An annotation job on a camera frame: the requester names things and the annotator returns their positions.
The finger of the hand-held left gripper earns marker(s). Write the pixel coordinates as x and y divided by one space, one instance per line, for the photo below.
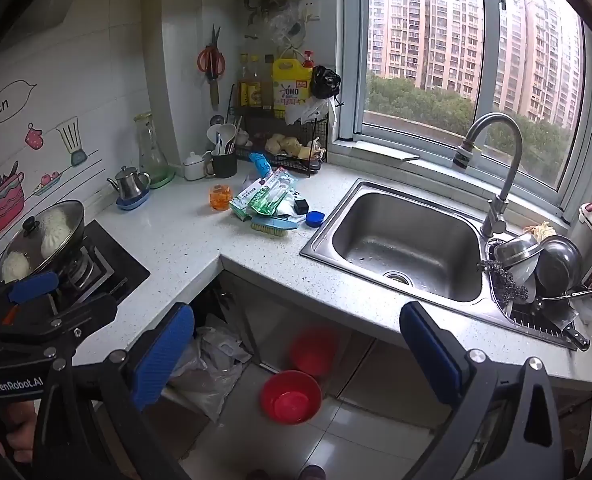
33 287
91 312

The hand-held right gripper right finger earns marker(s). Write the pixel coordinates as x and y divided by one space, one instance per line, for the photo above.
430 355

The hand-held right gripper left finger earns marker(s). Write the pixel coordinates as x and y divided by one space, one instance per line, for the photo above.
163 355

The red plastic basin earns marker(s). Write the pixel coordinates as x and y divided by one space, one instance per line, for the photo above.
291 396

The person's left hand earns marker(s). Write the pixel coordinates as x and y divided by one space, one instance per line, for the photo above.
21 430

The white steamed bun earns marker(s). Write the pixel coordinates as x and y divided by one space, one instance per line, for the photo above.
16 266
55 245
56 220

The black gas stove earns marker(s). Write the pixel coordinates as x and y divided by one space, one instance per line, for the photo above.
111 272

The clear plastic bags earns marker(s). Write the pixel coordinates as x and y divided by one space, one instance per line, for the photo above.
211 365

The glass pot lid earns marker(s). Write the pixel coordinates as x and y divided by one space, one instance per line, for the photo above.
31 232

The steel wool scrubber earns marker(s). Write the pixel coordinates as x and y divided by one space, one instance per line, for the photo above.
505 280

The stainless steel sink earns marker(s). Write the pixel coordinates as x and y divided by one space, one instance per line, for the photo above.
405 245

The blue saucer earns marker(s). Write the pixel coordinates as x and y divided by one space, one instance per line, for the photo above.
132 202

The steel bowls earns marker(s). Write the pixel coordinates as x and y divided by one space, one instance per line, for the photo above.
518 252

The steel teapot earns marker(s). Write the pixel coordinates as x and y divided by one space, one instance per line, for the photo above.
128 182

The kitchen cleaver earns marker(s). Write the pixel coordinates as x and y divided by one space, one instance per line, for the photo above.
573 336

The green saucer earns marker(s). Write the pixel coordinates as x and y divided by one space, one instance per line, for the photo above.
165 180

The steel faucet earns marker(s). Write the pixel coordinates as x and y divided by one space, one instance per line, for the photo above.
498 200

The small orange cup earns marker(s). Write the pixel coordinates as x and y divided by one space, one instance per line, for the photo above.
221 196

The blue scrub brush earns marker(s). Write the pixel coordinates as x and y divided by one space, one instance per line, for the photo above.
274 223

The glass carafe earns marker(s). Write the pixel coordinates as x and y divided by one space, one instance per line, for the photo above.
151 150

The green white box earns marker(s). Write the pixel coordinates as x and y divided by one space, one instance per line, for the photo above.
246 202

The white ceramic jar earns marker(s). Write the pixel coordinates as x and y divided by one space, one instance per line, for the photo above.
193 167

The blue round lid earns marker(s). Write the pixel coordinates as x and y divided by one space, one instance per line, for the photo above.
314 218

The small black box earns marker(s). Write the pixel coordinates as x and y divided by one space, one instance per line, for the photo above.
302 206

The garlic bulb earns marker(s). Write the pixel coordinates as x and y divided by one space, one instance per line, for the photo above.
243 136

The ginger root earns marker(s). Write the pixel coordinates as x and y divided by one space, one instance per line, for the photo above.
276 142
297 149

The white plastic bag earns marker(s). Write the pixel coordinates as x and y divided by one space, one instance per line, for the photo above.
303 110

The dark oil bottle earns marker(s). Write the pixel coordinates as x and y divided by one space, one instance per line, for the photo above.
250 85

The slim sauce bottle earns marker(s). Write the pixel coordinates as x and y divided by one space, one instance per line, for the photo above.
268 85

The black plastic bag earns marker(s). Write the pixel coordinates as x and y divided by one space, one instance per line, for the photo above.
324 82

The yellow detergent jug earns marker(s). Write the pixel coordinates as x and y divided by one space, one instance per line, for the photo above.
291 80

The apartment buildings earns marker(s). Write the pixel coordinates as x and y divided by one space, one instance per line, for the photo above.
425 25

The kitchen wall sticker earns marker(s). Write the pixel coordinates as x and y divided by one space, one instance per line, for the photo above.
6 200

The window frame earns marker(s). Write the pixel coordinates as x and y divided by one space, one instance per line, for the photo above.
353 85

